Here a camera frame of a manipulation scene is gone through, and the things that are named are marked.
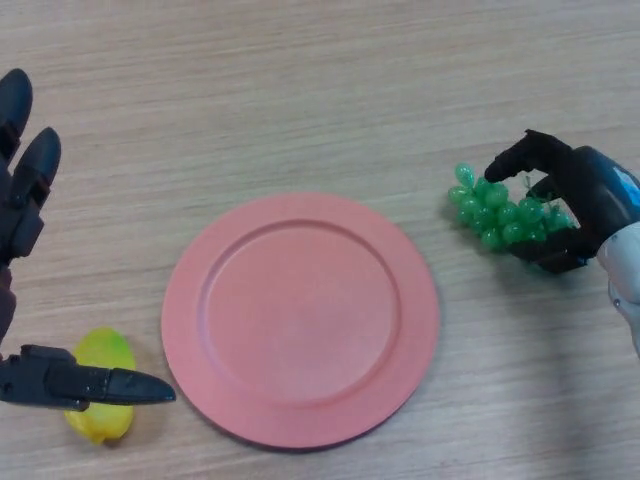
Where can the yellow starfruit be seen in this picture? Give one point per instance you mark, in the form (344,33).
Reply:
(105,350)

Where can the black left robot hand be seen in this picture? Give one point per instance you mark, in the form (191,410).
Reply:
(15,225)

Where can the green grapes bunch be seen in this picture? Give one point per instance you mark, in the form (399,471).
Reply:
(495,220)

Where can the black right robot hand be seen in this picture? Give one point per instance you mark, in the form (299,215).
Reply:
(600,195)

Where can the pink round plate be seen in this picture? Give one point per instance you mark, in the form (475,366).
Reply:
(300,325)

